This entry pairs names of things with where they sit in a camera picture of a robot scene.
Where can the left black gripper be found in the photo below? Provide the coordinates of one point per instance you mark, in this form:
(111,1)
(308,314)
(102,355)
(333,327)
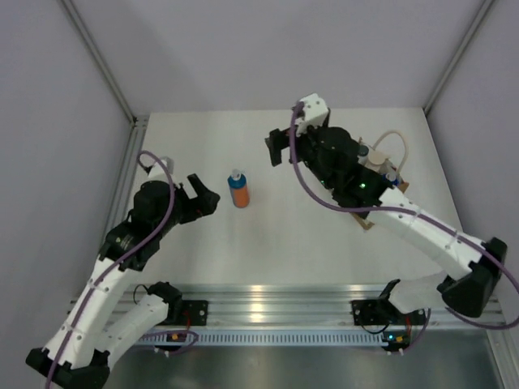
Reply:
(203,205)

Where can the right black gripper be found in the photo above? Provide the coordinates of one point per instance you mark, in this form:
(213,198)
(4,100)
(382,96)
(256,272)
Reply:
(278,141)

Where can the blue orange spray bottle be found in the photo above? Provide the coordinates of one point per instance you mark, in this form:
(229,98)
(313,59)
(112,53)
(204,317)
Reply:
(237,184)

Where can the green bottle beige cap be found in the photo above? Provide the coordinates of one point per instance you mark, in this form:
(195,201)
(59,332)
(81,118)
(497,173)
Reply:
(375,160)

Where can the watermelon print canvas bag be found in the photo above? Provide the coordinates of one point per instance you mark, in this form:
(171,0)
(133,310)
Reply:
(389,165)

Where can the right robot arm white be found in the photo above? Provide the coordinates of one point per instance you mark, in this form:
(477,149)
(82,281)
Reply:
(468,273)

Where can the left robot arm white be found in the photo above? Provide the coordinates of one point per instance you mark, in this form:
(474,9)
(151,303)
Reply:
(85,349)

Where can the white bottle dark cap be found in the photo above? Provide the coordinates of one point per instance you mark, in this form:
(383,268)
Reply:
(363,152)

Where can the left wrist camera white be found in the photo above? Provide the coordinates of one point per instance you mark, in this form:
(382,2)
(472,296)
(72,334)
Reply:
(161,170)

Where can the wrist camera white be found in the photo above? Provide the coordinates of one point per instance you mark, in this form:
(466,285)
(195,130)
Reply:
(161,170)
(310,111)

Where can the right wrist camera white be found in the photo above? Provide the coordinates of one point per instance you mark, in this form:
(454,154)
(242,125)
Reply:
(310,111)

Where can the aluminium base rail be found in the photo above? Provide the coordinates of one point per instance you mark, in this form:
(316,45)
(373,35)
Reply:
(275,306)

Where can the slotted grey cable duct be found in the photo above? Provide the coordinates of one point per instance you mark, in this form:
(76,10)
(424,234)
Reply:
(273,337)

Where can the left aluminium frame post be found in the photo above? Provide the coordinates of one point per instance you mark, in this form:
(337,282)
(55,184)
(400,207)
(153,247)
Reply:
(82,30)

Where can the aluminium frame post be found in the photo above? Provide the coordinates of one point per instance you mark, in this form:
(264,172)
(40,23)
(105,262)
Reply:
(468,37)
(82,30)

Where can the right aluminium frame post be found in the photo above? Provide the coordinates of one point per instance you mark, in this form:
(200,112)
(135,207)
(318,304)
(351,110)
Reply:
(468,37)

